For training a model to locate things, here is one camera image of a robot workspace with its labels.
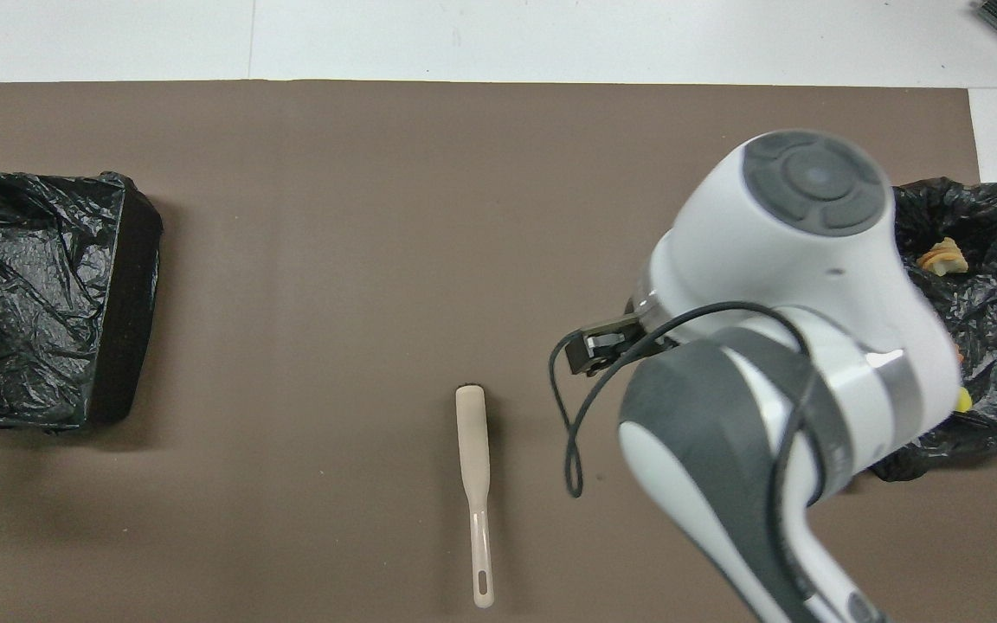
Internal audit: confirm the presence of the brown table mat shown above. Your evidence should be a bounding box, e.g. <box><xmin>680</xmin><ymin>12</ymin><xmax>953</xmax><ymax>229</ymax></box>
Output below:
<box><xmin>0</xmin><ymin>80</ymin><xmax>997</xmax><ymax>623</ymax></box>

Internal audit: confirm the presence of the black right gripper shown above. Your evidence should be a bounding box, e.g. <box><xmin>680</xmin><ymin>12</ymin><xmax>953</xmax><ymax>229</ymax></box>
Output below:
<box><xmin>566</xmin><ymin>294</ymin><xmax>666</xmax><ymax>378</ymax></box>

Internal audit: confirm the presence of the beige hand brush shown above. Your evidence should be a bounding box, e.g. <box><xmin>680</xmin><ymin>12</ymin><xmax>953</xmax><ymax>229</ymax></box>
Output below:
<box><xmin>454</xmin><ymin>384</ymin><xmax>497</xmax><ymax>609</ymax></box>

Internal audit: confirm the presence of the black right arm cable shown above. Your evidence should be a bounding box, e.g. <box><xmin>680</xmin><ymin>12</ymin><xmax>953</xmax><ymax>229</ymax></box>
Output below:
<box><xmin>548</xmin><ymin>300</ymin><xmax>820</xmax><ymax>623</ymax></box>

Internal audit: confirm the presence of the black bag-lined bin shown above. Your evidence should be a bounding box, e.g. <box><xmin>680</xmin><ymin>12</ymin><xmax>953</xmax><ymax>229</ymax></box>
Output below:
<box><xmin>0</xmin><ymin>170</ymin><xmax>164</xmax><ymax>425</ymax></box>
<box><xmin>869</xmin><ymin>177</ymin><xmax>997</xmax><ymax>483</ymax></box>

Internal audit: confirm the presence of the small striped croissant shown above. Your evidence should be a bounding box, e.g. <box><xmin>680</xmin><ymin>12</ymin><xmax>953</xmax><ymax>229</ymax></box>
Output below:
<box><xmin>916</xmin><ymin>236</ymin><xmax>969</xmax><ymax>277</ymax></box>

